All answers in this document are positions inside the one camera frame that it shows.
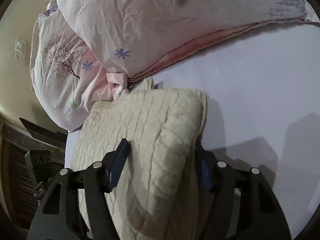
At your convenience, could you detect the beige knitted garment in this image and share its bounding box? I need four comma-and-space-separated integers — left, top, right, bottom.
71, 78, 207, 239

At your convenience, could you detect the dark wooden nightstand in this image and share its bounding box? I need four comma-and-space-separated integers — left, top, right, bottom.
1, 118, 67, 233

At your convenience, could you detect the black device with lenses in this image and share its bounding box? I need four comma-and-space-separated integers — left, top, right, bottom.
25, 150, 54, 201

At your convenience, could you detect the pink floral duvet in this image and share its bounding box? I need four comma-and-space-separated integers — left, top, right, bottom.
30, 0, 319, 132

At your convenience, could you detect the white wall switch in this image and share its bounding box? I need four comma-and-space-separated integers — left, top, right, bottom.
15, 38, 27, 64

